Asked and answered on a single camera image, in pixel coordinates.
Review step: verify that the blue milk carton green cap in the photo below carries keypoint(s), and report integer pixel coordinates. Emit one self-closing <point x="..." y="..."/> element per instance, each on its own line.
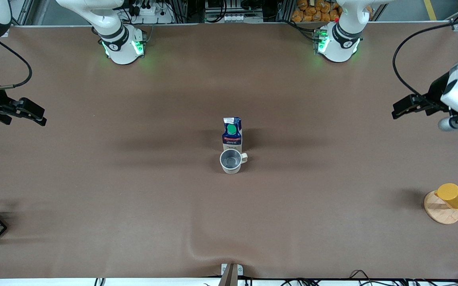
<point x="232" y="137"/>

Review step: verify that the white mug with grey inside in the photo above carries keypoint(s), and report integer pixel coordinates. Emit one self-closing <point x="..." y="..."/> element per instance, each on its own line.
<point x="233" y="161"/>

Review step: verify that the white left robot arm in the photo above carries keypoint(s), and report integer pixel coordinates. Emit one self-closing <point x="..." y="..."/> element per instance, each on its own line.
<point x="342" y="39"/>

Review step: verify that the white device strip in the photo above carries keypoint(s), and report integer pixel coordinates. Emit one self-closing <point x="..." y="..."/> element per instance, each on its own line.
<point x="233" y="18"/>

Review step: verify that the round wooden mug stand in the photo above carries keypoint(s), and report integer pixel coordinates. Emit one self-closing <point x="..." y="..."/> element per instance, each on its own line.
<point x="439" y="212"/>

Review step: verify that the metal table clamp plate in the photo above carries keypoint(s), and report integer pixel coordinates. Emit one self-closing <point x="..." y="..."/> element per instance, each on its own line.
<point x="225" y="269"/>

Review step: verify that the white power strip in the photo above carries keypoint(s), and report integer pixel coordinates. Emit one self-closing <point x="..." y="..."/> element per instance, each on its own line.
<point x="151" y="14"/>

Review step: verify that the yellow cup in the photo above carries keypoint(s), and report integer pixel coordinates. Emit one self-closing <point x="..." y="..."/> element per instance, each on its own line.
<point x="453" y="196"/>

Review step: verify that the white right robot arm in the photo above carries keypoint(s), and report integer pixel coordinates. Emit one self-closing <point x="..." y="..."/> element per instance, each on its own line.
<point x="119" y="37"/>

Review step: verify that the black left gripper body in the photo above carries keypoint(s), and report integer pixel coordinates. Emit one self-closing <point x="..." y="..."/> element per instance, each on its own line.
<point x="436" y="93"/>

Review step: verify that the brown camera mount pole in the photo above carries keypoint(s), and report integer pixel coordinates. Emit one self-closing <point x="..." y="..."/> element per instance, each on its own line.
<point x="229" y="278"/>

